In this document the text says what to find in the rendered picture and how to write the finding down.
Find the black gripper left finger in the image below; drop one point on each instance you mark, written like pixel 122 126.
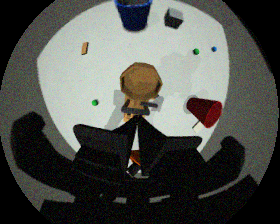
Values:
pixel 118 141

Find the small green ball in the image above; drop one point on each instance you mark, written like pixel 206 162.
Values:
pixel 196 51
pixel 94 103

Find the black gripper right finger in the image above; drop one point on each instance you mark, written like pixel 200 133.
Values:
pixel 153 144

